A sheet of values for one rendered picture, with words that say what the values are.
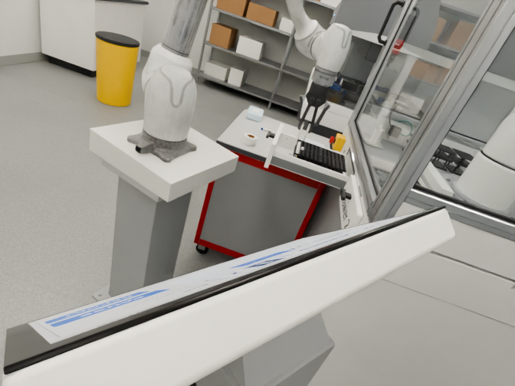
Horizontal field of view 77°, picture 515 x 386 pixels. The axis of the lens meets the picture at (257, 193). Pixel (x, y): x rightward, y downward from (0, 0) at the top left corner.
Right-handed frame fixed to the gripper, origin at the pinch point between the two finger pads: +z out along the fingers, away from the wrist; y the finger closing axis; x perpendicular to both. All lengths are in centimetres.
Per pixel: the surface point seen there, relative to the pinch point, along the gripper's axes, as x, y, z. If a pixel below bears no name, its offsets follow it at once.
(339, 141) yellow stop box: 27.4, 19.8, 7.3
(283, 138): 9.3, -7.1, 8.8
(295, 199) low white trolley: 9.2, 8.3, 37.5
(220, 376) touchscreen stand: -113, -4, -4
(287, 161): -14.9, -2.9, 9.1
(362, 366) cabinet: -57, 45, 57
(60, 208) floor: 7, -120, 94
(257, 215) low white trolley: 9, -7, 54
